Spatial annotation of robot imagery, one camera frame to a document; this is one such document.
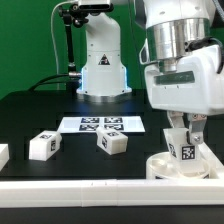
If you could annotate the white left fence bar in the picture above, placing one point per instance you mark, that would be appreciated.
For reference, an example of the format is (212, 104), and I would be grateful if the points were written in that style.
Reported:
(4, 155)

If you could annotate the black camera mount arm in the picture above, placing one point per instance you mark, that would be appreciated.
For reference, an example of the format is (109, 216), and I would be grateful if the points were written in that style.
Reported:
(72, 16)

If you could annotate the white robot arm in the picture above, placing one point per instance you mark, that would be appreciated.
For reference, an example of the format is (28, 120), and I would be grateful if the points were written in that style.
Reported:
(174, 29)

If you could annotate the white front fence bar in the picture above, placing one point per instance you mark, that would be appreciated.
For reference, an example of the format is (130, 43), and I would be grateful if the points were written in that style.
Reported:
(91, 193)

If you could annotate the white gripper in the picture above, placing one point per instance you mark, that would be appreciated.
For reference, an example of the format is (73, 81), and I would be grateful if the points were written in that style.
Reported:
(195, 87)

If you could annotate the white marker sheet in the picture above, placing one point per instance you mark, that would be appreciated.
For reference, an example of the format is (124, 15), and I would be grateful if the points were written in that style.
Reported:
(129, 124)

